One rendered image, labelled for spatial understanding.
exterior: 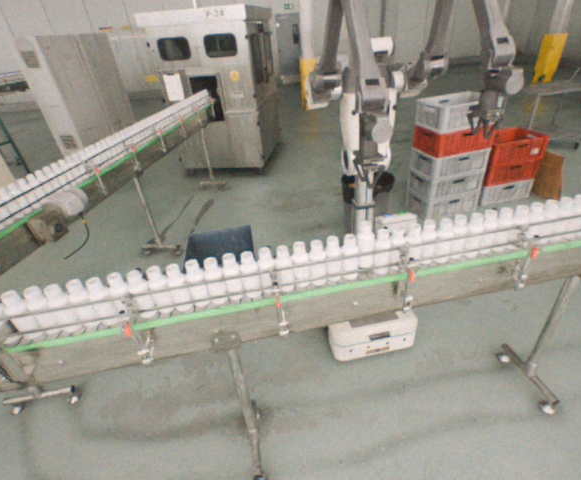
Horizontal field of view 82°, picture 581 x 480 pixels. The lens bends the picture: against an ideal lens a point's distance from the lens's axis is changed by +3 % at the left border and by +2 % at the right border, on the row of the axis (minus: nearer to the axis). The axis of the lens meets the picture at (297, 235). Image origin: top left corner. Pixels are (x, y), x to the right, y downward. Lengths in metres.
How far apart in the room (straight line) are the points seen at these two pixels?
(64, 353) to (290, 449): 1.15
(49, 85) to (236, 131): 3.22
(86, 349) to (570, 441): 2.14
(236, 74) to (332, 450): 3.99
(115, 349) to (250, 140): 3.77
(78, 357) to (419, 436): 1.56
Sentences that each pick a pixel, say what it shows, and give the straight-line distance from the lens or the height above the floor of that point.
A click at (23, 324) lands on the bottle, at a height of 1.07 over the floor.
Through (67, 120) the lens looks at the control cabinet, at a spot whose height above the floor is 0.72.
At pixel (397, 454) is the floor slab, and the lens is 1.96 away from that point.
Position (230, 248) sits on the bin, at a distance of 1.74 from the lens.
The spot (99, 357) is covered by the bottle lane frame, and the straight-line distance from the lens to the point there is 1.34.
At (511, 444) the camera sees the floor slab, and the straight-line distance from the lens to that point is 2.14.
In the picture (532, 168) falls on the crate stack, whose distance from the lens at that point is 4.25.
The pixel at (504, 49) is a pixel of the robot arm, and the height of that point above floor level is 1.66.
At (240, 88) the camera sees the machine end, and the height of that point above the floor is 1.15.
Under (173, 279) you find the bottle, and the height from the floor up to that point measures 1.13.
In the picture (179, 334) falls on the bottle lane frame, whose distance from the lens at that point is 1.22.
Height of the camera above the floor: 1.77
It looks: 32 degrees down
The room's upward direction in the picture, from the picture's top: 5 degrees counter-clockwise
